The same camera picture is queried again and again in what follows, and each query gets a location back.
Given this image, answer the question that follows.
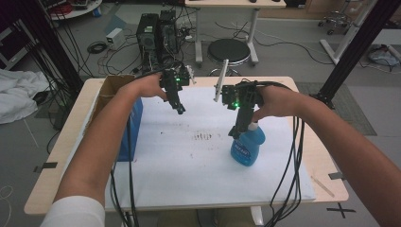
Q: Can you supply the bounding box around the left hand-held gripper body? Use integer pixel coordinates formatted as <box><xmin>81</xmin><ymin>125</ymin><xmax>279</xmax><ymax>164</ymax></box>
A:
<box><xmin>159</xmin><ymin>64</ymin><xmax>197</xmax><ymax>95</ymax></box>

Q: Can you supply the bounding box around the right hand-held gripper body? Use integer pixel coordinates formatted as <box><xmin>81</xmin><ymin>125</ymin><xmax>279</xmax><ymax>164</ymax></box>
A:
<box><xmin>214</xmin><ymin>59</ymin><xmax>265</xmax><ymax>112</ymax></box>

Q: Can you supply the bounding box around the blue spray bottle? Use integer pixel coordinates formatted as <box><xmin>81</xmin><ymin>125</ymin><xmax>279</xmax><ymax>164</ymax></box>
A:
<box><xmin>230</xmin><ymin>121</ymin><xmax>267</xmax><ymax>167</ymax></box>

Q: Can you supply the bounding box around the person's left hand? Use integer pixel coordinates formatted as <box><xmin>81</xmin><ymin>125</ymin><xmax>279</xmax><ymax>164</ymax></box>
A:
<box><xmin>137</xmin><ymin>74</ymin><xmax>168</xmax><ymax>102</ymax></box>

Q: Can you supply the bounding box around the person's right hand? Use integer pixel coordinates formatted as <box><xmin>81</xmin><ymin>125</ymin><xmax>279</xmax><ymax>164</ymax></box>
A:
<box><xmin>252</xmin><ymin>84</ymin><xmax>299</xmax><ymax>123</ymax></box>

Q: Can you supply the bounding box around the black computer tower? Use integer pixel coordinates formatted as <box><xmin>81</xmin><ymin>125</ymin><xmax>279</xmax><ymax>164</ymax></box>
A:
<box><xmin>158</xmin><ymin>9</ymin><xmax>180</xmax><ymax>65</ymax></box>
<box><xmin>135</xmin><ymin>12</ymin><xmax>161</xmax><ymax>76</ymax></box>

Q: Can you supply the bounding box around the black round stool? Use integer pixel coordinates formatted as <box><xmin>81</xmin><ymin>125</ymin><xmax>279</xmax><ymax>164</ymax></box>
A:
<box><xmin>206</xmin><ymin>38</ymin><xmax>252</xmax><ymax>78</ymax></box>

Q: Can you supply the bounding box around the blue cardboard box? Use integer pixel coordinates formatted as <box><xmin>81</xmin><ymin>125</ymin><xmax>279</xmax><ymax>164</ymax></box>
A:
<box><xmin>90</xmin><ymin>74</ymin><xmax>145</xmax><ymax>163</ymax></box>

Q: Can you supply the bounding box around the white paper sheet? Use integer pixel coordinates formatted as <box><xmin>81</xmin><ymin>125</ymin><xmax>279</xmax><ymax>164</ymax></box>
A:
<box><xmin>104</xmin><ymin>86</ymin><xmax>317</xmax><ymax>212</ymax></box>

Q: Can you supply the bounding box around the small white device box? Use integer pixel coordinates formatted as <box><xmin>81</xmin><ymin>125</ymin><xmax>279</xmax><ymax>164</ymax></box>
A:
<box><xmin>105</xmin><ymin>26</ymin><xmax>128</xmax><ymax>51</ymax></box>

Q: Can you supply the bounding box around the white desk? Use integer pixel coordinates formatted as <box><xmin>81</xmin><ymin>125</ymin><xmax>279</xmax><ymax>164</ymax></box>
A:
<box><xmin>183</xmin><ymin>0</ymin><xmax>288</xmax><ymax>68</ymax></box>

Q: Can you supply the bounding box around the grey floor mat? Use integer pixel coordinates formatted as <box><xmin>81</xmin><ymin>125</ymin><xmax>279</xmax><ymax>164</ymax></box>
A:
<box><xmin>295</xmin><ymin>81</ymin><xmax>378</xmax><ymax>137</ymax></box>

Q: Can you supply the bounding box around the black tape strip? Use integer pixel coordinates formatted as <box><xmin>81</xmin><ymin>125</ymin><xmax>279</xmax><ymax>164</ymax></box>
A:
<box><xmin>32</xmin><ymin>161</ymin><xmax>59</xmax><ymax>174</ymax></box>
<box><xmin>327</xmin><ymin>171</ymin><xmax>347</xmax><ymax>182</ymax></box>

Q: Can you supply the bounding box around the round white table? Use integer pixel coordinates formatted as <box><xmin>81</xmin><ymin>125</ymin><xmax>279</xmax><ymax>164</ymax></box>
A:
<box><xmin>46</xmin><ymin>0</ymin><xmax>104</xmax><ymax>22</ymax></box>

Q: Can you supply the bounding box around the office chair base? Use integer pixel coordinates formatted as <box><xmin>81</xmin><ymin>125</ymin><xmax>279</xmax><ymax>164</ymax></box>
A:
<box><xmin>317</xmin><ymin>9</ymin><xmax>353</xmax><ymax>36</ymax></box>

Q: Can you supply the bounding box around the white metal stand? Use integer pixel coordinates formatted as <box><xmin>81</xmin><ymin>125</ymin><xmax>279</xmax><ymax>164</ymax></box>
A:
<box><xmin>319</xmin><ymin>0</ymin><xmax>379</xmax><ymax>66</ymax></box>

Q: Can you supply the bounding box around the black tape cross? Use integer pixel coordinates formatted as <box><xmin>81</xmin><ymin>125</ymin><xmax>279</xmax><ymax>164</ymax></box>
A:
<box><xmin>325</xmin><ymin>201</ymin><xmax>357</xmax><ymax>219</ymax></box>

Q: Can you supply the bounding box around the white sleeve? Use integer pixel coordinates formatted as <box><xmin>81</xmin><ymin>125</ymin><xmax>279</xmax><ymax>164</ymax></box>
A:
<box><xmin>40</xmin><ymin>195</ymin><xmax>107</xmax><ymax>227</ymax></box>

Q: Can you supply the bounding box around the white crumpled cloth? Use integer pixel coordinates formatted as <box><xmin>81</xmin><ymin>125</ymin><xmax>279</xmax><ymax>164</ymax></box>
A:
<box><xmin>0</xmin><ymin>68</ymin><xmax>50</xmax><ymax>126</ymax></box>

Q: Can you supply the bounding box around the right gripper black cable bundle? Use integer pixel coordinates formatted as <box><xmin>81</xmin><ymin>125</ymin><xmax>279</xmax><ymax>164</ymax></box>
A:
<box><xmin>240</xmin><ymin>79</ymin><xmax>306</xmax><ymax>227</ymax></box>

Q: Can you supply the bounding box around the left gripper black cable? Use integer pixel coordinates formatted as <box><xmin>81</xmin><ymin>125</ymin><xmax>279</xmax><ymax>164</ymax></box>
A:
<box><xmin>109</xmin><ymin>61</ymin><xmax>183</xmax><ymax>227</ymax></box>

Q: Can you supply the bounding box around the coiled black cable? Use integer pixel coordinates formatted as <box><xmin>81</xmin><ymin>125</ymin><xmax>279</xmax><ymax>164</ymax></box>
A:
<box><xmin>86</xmin><ymin>40</ymin><xmax>109</xmax><ymax>55</ymax></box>

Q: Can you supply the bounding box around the black metal frame post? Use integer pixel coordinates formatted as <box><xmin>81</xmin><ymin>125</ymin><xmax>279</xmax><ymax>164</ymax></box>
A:
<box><xmin>309</xmin><ymin>0</ymin><xmax>401</xmax><ymax>110</ymax></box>
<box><xmin>27</xmin><ymin>0</ymin><xmax>85</xmax><ymax>97</ymax></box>

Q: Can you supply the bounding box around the white floor cable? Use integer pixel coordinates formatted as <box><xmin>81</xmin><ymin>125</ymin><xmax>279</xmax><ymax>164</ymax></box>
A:
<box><xmin>0</xmin><ymin>183</ymin><xmax>14</xmax><ymax>227</ymax></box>

